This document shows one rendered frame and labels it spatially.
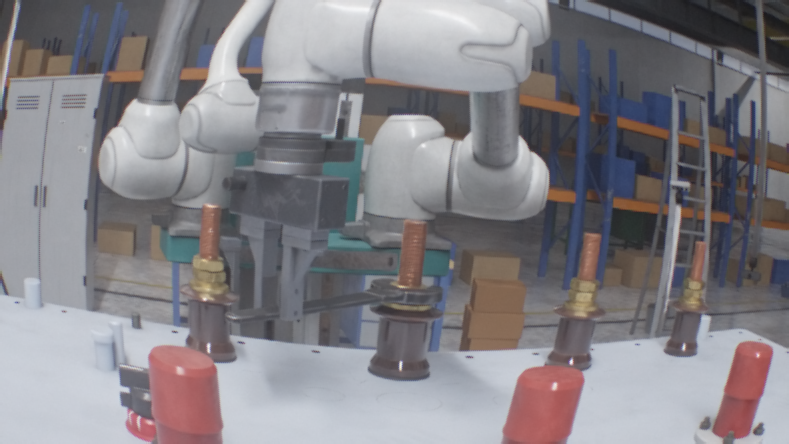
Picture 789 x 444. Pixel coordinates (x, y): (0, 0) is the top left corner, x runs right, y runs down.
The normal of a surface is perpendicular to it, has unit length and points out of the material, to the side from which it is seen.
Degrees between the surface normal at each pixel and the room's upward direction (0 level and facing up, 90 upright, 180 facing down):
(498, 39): 81
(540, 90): 90
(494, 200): 143
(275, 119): 90
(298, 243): 90
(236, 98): 60
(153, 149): 96
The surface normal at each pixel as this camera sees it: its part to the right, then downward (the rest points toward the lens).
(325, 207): 0.83, 0.15
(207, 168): 0.69, 0.18
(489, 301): 0.01, 0.12
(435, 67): -0.15, 0.73
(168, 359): 0.08, -0.98
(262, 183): -0.55, 0.04
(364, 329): 0.24, 0.14
